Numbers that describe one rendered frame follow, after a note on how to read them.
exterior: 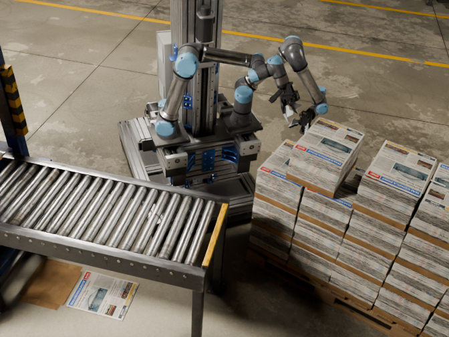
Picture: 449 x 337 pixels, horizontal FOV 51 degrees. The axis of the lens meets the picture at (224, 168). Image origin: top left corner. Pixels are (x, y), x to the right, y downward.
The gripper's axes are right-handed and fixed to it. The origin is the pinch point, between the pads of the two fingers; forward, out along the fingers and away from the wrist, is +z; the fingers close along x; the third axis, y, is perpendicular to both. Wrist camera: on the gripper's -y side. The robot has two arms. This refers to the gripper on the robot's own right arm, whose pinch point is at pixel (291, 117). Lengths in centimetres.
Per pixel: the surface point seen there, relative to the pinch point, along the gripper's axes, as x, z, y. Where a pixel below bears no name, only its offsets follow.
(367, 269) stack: -19, 91, 26
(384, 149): 10, 31, 42
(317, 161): -18.1, 19.6, 17.6
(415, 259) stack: -19, 81, 55
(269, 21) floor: 361, 2, -221
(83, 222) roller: -105, -3, -68
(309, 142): -8.2, 12.7, 11.0
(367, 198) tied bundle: -19, 43, 39
